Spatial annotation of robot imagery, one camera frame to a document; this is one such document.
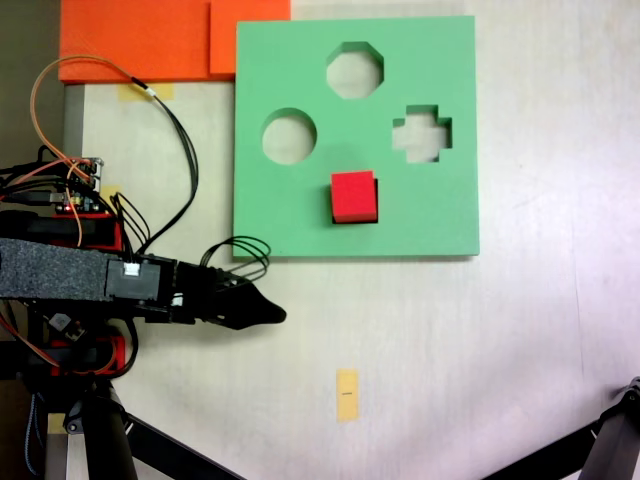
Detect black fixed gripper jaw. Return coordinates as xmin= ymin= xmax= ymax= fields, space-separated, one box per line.
xmin=221 ymin=274 xmax=288 ymax=322

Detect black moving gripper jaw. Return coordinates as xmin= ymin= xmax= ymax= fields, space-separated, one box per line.
xmin=213 ymin=303 xmax=272 ymax=333

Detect red square block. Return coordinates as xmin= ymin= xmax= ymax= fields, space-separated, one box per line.
xmin=329 ymin=169 xmax=380 ymax=226

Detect green shape sorting board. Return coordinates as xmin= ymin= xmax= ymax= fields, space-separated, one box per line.
xmin=231 ymin=14 xmax=482 ymax=262

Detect yellow tape with black mark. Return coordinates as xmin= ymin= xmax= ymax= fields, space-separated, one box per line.
xmin=336 ymin=368 xmax=362 ymax=425

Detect black and red table clamp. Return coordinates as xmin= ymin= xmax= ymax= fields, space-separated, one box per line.
xmin=0 ymin=335 xmax=128 ymax=382
xmin=0 ymin=209 xmax=126 ymax=252

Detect black circuit board with LED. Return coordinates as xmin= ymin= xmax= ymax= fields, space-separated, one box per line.
xmin=45 ymin=310 xmax=87 ymax=342

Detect driver board with white connectors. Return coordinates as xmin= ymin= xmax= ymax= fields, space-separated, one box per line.
xmin=63 ymin=156 xmax=112 ymax=216

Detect smooth black tripod leg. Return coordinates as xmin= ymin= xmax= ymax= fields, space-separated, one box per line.
xmin=61 ymin=383 xmax=139 ymax=480

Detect large orange foam slab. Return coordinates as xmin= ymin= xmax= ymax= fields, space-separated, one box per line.
xmin=57 ymin=0 xmax=212 ymax=84

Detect notched black tripod leg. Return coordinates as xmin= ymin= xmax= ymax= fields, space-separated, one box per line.
xmin=581 ymin=375 xmax=640 ymax=480

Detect black gripper wire bundle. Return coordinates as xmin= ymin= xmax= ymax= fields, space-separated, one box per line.
xmin=199 ymin=235 xmax=273 ymax=284

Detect black arm wire bundle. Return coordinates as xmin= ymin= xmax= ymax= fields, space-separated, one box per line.
xmin=108 ymin=191 xmax=152 ymax=267

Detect long black servo cable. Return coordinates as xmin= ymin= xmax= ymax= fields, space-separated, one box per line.
xmin=128 ymin=74 xmax=201 ymax=259

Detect short orange servo wire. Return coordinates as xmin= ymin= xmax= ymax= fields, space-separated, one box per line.
xmin=0 ymin=299 xmax=62 ymax=370

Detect black USB cable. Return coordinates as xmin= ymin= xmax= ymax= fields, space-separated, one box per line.
xmin=0 ymin=191 xmax=57 ymax=205

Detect blue braided cable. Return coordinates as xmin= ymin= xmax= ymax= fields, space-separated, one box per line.
xmin=24 ymin=391 xmax=44 ymax=477

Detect long orange wire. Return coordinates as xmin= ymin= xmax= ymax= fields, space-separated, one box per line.
xmin=30 ymin=55 xmax=151 ymax=177

